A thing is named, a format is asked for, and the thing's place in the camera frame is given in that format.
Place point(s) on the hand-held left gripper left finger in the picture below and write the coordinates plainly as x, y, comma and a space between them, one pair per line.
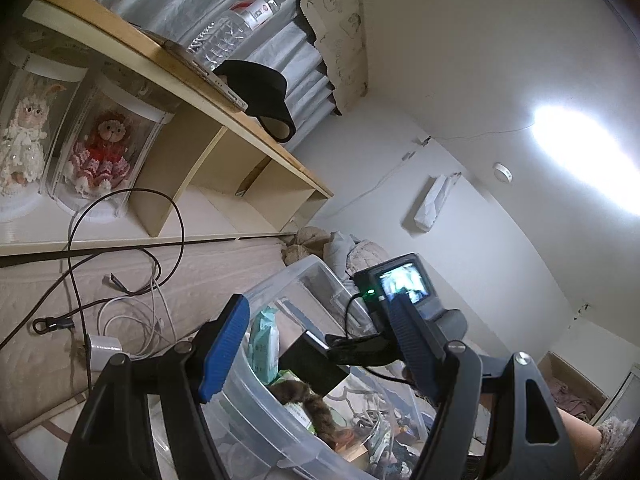
225, 350

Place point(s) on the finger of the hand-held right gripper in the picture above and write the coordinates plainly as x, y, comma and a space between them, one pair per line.
365, 352

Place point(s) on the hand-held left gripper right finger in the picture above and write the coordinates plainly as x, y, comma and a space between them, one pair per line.
415, 350

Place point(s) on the black box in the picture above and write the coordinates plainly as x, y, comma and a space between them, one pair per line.
310, 365

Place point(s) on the clear plastic storage box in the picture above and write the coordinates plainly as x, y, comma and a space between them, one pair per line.
260, 425

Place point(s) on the person's right forearm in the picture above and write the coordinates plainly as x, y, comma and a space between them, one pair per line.
580, 440

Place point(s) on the teal wet wipes pack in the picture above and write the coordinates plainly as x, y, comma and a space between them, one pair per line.
262, 345

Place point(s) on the grey duvet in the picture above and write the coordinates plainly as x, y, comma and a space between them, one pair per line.
342, 255

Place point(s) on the brown furry scrunchie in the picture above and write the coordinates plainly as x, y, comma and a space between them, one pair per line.
320, 415

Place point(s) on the white paper bag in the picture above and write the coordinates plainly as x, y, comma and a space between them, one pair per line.
432, 205

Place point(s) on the white charger plug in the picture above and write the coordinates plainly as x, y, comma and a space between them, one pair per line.
102, 345

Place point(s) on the white smoke detector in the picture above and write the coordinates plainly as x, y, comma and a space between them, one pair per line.
502, 172

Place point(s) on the pink clothes pile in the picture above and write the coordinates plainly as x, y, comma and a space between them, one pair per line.
570, 400

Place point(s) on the wooden shelf unit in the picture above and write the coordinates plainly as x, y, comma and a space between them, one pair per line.
210, 160

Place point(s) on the white shutter door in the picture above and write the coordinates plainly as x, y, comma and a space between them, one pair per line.
622, 395

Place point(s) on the ceiling light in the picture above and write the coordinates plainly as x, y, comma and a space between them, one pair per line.
580, 145

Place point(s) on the red doll in clear jar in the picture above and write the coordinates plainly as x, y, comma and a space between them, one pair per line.
105, 150

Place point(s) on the black visor cap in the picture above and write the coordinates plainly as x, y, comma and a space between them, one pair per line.
255, 85

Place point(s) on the beige cartoon valance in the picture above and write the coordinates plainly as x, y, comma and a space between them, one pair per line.
340, 25

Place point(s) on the flat brown notebook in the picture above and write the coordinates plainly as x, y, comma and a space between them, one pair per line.
200, 67

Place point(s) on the white doll in clear jar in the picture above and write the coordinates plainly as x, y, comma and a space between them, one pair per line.
25, 130

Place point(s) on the clear water bottle red label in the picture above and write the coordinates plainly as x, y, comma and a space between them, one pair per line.
235, 25

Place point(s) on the white wall closet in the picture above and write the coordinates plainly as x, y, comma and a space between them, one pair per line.
560, 362

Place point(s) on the wall hook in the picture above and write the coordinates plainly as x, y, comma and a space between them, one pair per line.
584, 310

